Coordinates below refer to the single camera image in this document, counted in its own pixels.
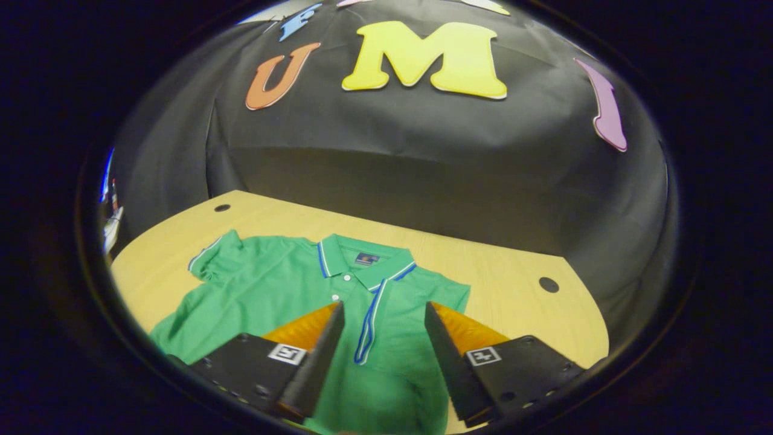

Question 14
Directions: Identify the black backdrop cloth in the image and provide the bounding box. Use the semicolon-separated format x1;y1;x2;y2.
112;0;677;339

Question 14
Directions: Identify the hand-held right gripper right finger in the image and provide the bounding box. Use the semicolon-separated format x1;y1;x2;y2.
424;301;586;428

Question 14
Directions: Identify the white side table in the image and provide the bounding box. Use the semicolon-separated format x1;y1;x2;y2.
103;207;124;254

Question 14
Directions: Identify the green T-shirt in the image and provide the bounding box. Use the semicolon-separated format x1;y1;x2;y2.
149;230;472;435

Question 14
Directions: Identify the computer monitor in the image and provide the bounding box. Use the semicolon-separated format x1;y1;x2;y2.
100;148;115;203

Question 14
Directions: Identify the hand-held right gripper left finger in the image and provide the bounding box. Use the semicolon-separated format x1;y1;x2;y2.
181;301;346;424

